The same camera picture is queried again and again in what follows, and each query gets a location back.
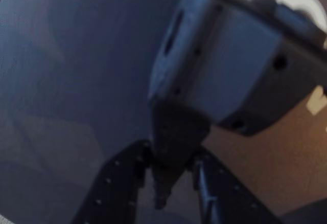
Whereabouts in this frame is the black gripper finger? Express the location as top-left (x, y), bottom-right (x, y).
top-left (71, 139), bottom-right (154, 224)
top-left (193, 145), bottom-right (282, 224)

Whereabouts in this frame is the grey WOWROBO mat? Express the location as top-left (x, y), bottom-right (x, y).
top-left (0, 0), bottom-right (327, 224)

